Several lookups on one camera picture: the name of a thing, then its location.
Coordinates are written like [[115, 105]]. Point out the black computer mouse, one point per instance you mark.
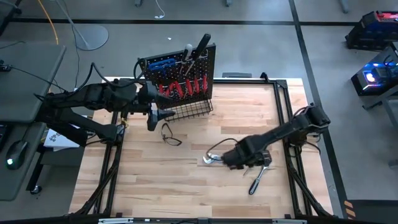
[[17, 154]]

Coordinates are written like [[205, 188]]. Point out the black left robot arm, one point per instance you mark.
[[93, 96]]

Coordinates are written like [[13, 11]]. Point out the grey round floor stand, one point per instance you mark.
[[93, 37]]

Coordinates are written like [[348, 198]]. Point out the black metal pegboard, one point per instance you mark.
[[205, 62]]

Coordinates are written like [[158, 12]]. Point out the large grey desk top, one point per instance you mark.
[[25, 87]]

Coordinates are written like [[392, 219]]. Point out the black computer case blue light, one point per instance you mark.
[[379, 77]]

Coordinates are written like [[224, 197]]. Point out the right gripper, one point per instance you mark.
[[245, 157]]

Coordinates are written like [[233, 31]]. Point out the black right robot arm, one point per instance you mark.
[[292, 129]]

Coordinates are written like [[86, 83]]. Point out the black desk leg caster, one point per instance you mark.
[[35, 174]]

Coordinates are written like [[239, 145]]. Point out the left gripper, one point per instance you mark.
[[146, 93]]

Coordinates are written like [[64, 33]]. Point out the clear safety glasses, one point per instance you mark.
[[169, 140]]

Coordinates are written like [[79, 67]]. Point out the black mat orange stripes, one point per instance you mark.
[[373, 214]]

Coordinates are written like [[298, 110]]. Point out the black case red top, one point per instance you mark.
[[370, 34]]

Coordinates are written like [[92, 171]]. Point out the white paper sheet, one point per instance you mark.
[[56, 138]]

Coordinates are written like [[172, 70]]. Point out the small grey desk top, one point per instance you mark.
[[18, 186]]

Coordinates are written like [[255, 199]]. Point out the silver ratchet wrench black grip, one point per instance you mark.
[[256, 182]]

